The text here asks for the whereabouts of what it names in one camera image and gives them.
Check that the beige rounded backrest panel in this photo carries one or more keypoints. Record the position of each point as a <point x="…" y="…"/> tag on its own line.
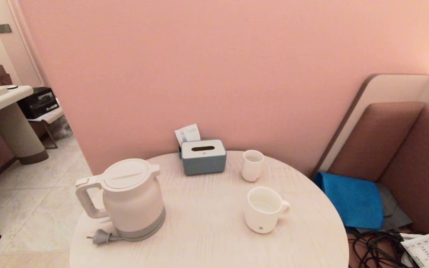
<point x="385" y="89"/>

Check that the grey tissue box white lid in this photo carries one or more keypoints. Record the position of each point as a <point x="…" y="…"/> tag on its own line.
<point x="203" y="162"/>

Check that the round black sink stopper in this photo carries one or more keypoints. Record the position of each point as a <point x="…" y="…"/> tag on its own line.
<point x="12" y="87"/>

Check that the grey wall switch plate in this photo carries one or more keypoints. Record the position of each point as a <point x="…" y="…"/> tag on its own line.
<point x="4" y="28"/>

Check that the small white metal-legged stool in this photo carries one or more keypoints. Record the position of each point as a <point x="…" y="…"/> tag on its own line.
<point x="50" y="116"/>

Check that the white electric kettle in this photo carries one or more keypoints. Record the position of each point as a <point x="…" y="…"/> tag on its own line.
<point x="136" y="201"/>

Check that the grey round kettle base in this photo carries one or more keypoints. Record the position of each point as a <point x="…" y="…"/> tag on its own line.
<point x="142" y="239"/>

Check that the grey folded cloth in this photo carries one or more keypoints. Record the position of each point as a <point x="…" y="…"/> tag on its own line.
<point x="391" y="214"/>

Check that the clear plastic bag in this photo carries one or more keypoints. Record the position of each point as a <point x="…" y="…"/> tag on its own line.
<point x="60" y="130"/>

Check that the white paper sachets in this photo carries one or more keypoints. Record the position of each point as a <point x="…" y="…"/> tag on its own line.
<point x="187" y="133"/>

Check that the brown upholstered sofa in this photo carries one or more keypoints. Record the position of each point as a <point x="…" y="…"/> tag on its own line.
<point x="415" y="167"/>

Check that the printed white paper sheet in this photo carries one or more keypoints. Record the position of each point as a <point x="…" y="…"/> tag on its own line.
<point x="426" y="253"/>

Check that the grey power plug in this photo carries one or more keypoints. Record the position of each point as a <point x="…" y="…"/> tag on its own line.
<point x="102" y="236"/>

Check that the black box appliance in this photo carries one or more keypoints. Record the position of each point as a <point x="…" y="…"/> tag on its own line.
<point x="37" y="104"/>

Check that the blue folded cloth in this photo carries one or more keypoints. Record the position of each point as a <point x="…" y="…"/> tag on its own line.
<point x="352" y="201"/>

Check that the beige sink pedestal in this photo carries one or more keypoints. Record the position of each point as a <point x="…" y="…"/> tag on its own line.
<point x="17" y="137"/>

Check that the white ribbed mug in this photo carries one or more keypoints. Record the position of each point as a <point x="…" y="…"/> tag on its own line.
<point x="261" y="219"/>

